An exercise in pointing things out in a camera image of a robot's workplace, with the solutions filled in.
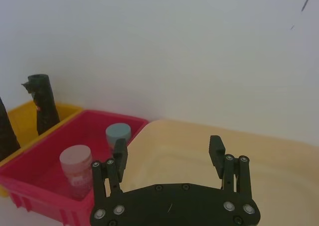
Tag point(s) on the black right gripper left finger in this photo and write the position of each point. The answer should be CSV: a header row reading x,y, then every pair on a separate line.
x,y
117,161

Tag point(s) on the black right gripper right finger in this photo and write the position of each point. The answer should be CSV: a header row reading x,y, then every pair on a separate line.
x,y
216,158

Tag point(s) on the jar with blue lid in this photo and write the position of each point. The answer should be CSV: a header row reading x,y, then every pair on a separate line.
x,y
118,132

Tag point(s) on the jar with pale pink lid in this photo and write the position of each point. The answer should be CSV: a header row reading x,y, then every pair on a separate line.
x,y
74,166

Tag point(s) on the red plastic bin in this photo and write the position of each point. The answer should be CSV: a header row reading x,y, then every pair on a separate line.
x,y
49,146

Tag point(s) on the yellow plastic bin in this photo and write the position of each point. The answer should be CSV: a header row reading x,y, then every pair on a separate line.
x,y
22,121

